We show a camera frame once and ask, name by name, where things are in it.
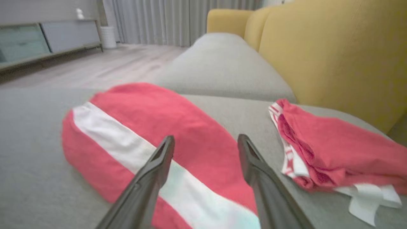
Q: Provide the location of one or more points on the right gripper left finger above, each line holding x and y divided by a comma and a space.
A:
146, 187

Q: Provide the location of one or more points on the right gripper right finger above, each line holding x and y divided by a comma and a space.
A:
267, 190

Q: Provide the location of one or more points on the red shorts with white stripe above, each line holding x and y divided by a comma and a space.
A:
197, 127

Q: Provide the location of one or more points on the red jersey with white sleeves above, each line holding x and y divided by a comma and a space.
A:
343, 149

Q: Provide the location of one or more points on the large grey sofa seat cushion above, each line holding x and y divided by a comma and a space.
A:
31, 159

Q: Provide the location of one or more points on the small grey sofa seat cushion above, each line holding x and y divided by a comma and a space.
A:
222, 66

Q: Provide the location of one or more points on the white ribbed cylindrical bin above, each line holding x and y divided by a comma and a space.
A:
108, 37

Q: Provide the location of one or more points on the yellow sofa backrest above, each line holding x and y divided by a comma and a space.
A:
334, 51

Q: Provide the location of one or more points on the grey curtain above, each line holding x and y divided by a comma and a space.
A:
165, 19

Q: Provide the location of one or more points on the grey low tv cabinet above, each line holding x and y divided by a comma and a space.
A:
47, 35

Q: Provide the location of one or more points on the small white figurine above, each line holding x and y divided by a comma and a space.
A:
79, 14

